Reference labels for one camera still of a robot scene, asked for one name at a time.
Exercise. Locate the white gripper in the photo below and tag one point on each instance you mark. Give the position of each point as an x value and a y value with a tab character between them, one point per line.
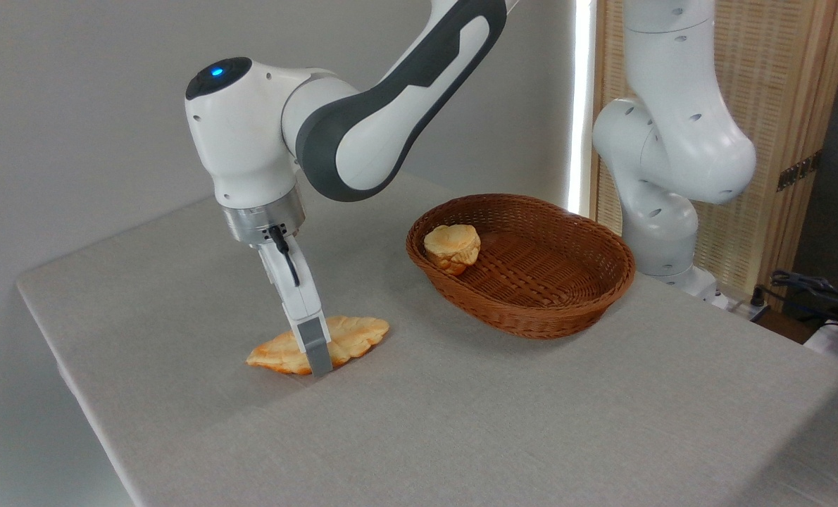
296	285

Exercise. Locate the leaf-shaped bread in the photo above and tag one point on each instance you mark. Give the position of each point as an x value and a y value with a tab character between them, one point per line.
355	331

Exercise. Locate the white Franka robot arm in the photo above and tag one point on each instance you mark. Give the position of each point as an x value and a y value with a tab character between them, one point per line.
250	141

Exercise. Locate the small round bread roll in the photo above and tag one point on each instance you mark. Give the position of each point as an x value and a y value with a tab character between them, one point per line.
453	245

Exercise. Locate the brown wicker basket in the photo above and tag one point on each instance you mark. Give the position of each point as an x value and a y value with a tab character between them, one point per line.
532	296

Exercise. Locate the grey tablecloth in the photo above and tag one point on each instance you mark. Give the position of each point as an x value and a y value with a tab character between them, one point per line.
461	422

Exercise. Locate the white power strip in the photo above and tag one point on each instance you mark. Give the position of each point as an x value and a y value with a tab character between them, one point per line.
739	306

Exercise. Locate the metal screen hinge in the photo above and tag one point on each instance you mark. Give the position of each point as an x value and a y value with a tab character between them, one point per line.
799	171

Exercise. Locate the wooden folding screen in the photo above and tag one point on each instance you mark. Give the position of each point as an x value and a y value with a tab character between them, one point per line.
785	77

